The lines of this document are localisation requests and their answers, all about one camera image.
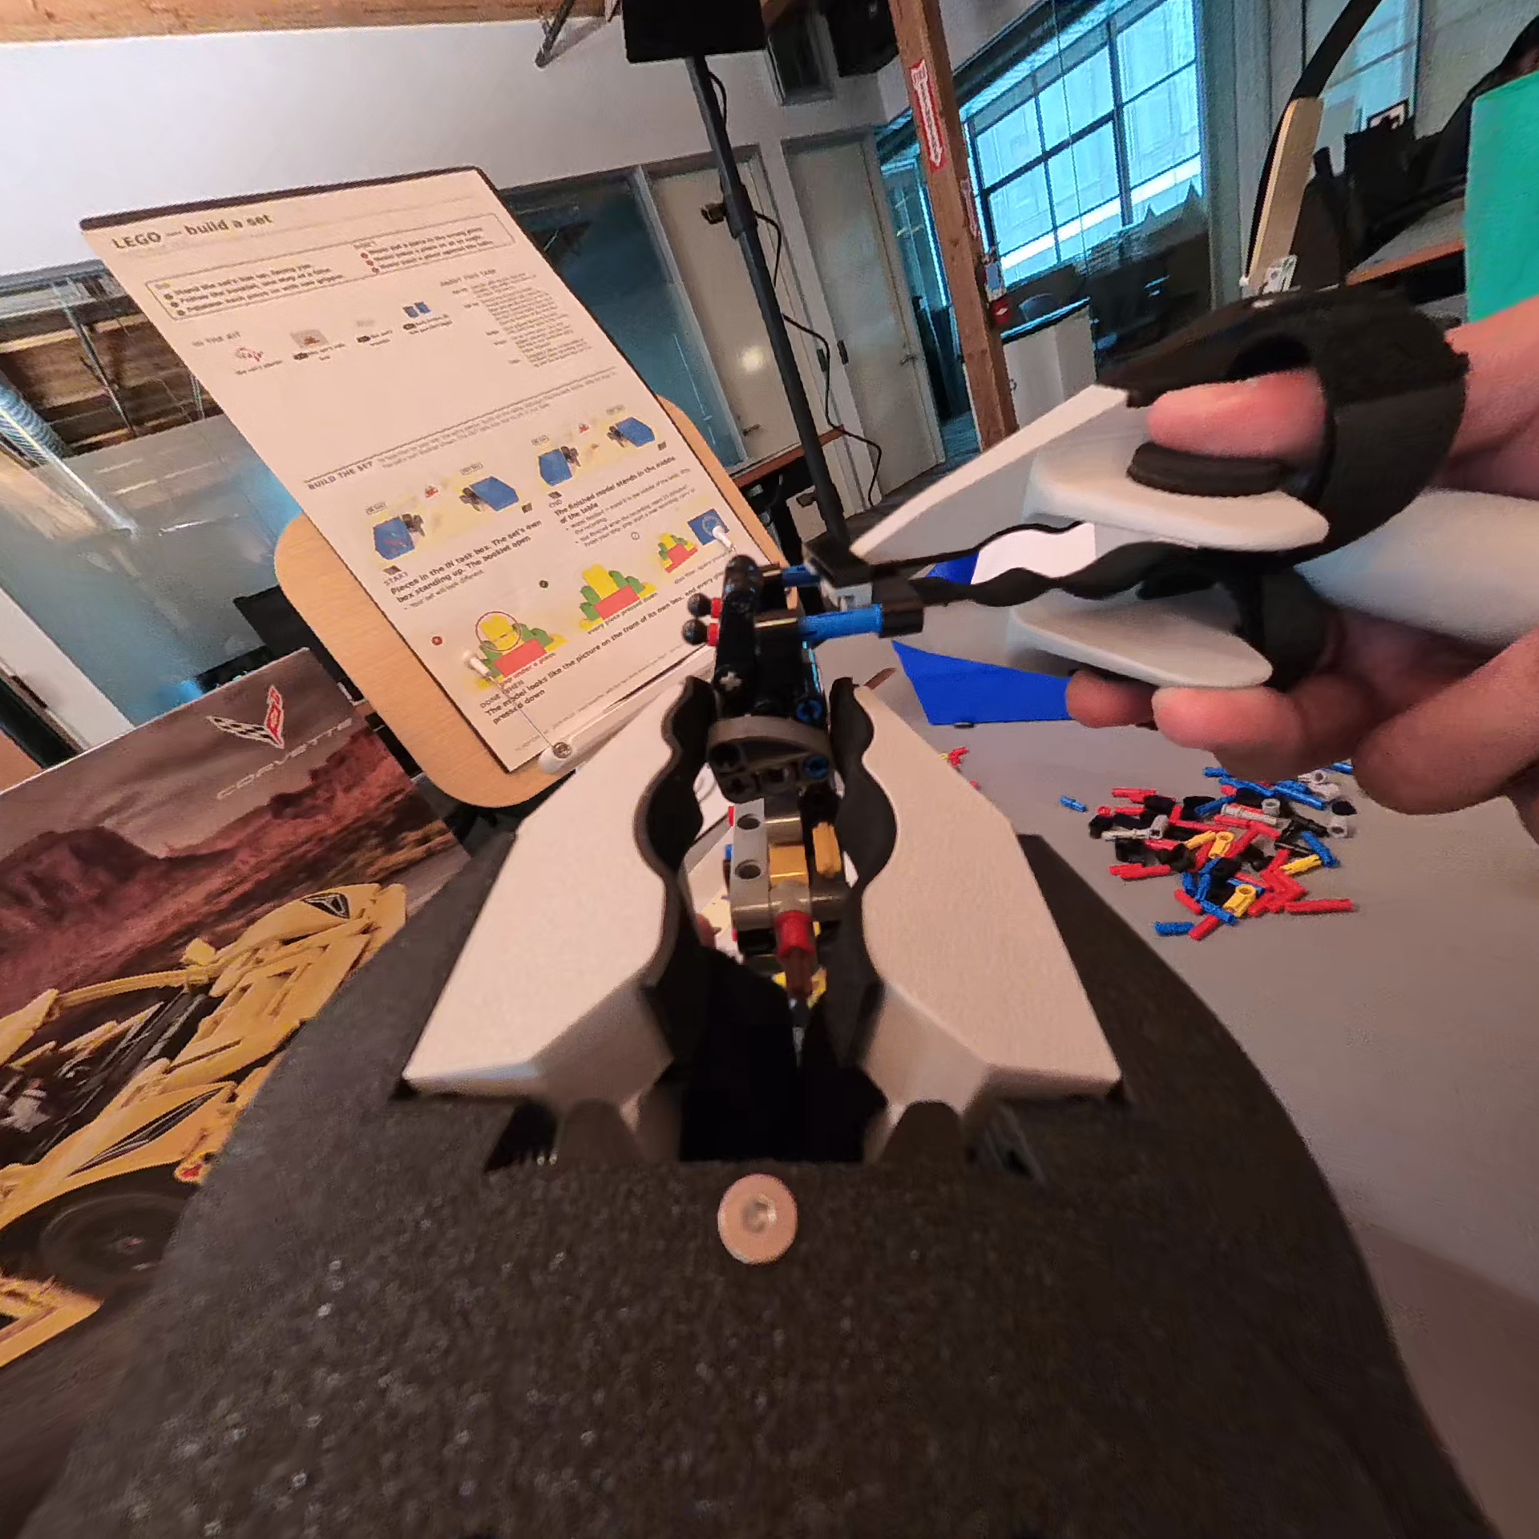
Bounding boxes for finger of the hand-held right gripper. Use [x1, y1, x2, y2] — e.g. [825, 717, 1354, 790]
[846, 385, 1159, 566]
[912, 527, 1255, 612]

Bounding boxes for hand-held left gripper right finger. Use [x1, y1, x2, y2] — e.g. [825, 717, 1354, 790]
[827, 684, 1126, 1160]

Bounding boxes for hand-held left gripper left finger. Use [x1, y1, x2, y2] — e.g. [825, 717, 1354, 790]
[402, 680, 714, 1160]

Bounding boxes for black lego beam blue pins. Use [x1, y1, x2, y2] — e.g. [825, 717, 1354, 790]
[779, 533, 929, 648]

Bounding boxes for grey lego chassis assembly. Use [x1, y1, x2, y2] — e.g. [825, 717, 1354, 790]
[679, 557, 870, 1002]

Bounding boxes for pile of lego pins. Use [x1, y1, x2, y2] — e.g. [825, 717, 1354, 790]
[1058, 761, 1363, 943]

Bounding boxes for dark lego set box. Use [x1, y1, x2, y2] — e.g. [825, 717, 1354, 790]
[0, 650, 473, 1374]

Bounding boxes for person's right hand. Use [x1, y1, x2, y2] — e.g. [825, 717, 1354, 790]
[1064, 296, 1539, 846]

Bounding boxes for white cabinet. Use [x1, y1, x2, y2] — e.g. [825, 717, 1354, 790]
[1002, 317, 1098, 426]

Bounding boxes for blue plastic bin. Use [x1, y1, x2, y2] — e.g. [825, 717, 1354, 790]
[892, 551, 1080, 729]

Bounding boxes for teal felt bag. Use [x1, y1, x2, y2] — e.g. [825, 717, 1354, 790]
[1463, 76, 1539, 323]

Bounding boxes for curved black and wood stand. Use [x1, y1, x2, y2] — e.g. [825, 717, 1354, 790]
[1239, 0, 1387, 298]

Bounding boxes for wooden side desk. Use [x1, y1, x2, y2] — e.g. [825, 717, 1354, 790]
[731, 424, 851, 570]

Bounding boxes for black stand pole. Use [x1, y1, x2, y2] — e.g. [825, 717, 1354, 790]
[684, 54, 859, 551]

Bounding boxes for grid pane window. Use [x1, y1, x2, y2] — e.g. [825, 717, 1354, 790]
[960, 0, 1207, 281]

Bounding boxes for red and white sign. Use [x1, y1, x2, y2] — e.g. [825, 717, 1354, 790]
[906, 57, 954, 178]

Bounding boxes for printed instruction sheet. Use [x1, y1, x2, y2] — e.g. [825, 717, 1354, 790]
[83, 168, 773, 774]

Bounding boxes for black square panel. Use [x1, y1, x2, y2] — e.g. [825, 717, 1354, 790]
[622, 0, 769, 66]

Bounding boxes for black cable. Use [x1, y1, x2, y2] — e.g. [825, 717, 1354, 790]
[707, 73, 887, 486]

